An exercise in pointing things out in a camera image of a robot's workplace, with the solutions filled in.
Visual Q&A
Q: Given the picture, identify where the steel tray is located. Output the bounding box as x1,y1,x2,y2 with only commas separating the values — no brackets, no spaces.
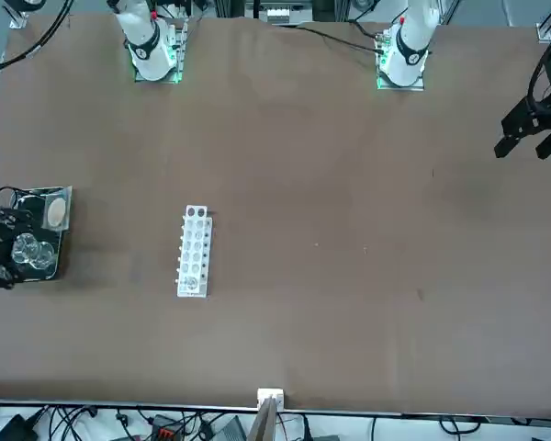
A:
0,186,68,283

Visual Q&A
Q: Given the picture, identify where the white post foot bracket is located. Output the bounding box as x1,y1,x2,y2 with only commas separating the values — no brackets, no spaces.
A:
256,388,286,410

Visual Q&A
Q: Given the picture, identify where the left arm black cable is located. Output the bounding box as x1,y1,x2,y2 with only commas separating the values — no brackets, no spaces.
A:
526,27,551,109

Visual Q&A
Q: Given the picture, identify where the red black electronic box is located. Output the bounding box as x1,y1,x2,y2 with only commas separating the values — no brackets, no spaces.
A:
150,414,186,441

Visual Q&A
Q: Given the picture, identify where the thin black cable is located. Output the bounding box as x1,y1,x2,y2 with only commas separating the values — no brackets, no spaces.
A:
275,22,387,59

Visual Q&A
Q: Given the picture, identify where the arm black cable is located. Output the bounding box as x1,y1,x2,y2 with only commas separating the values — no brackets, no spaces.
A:
526,27,551,109
0,0,74,79

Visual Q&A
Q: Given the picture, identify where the ridged black power supply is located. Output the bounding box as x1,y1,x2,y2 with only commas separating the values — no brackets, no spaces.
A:
215,415,248,441

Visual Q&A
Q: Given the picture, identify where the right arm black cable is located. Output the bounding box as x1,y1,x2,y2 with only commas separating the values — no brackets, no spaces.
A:
0,0,74,79

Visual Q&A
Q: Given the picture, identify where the aluminium camera post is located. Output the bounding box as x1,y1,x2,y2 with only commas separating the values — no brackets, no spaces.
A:
249,397,279,441

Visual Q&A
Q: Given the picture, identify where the white test tube rack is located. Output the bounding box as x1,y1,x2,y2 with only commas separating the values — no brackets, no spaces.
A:
174,204,215,299

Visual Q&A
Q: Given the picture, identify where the black power adapter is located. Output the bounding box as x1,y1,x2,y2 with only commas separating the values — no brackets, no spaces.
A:
0,413,40,441

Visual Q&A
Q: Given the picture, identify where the wire gauze ceramic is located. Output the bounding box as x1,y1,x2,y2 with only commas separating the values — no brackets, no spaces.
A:
40,185,73,233

